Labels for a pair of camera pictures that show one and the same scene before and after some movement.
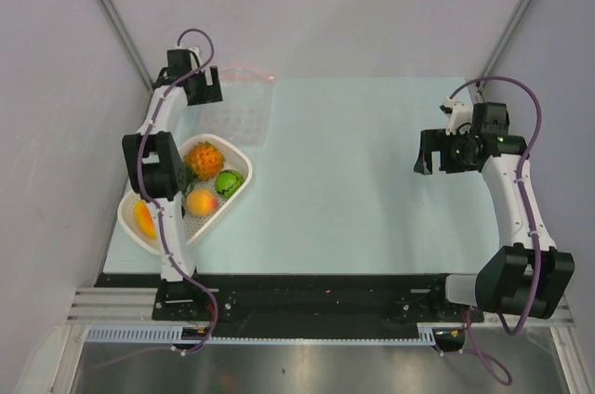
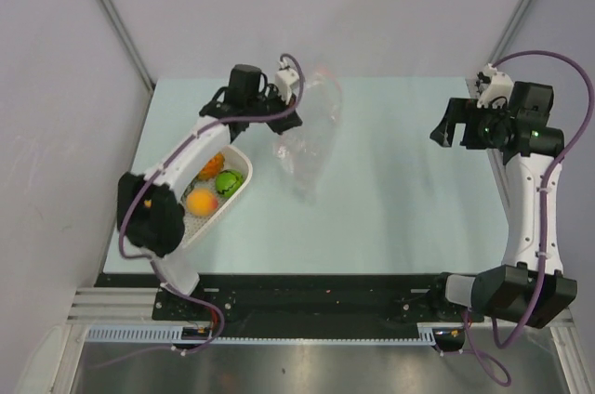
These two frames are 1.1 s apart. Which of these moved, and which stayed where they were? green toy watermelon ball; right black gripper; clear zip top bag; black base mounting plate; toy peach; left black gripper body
Moved: left black gripper body; right black gripper; clear zip top bag
Stayed: green toy watermelon ball; toy peach; black base mounting plate
